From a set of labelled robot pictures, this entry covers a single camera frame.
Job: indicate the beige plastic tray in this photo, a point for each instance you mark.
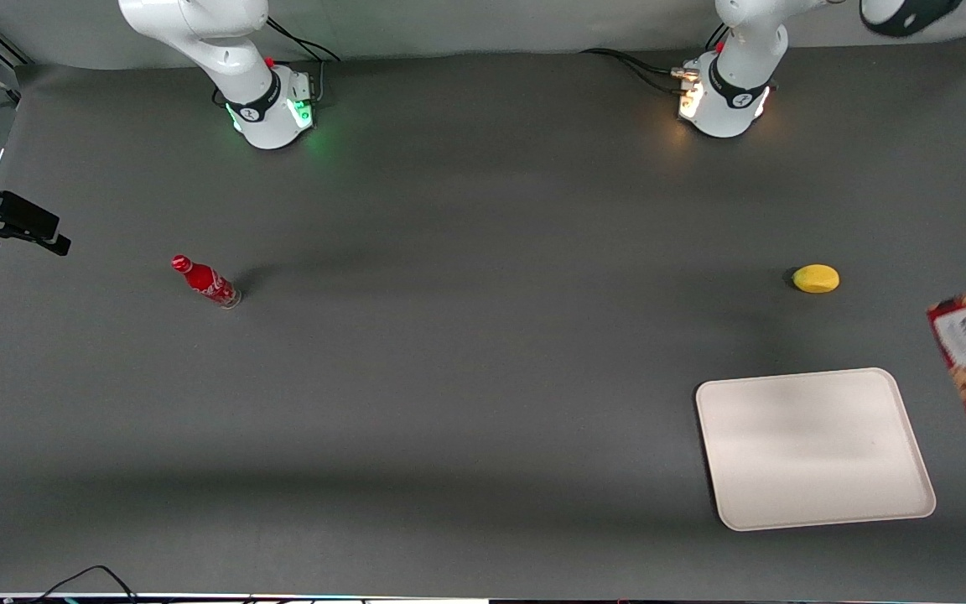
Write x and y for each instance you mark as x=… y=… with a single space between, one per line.
x=814 y=449

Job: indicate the red cola bottle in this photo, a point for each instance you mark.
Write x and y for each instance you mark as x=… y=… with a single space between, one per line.
x=206 y=282

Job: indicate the yellow lemon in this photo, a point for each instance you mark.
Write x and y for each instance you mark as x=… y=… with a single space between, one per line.
x=816 y=278

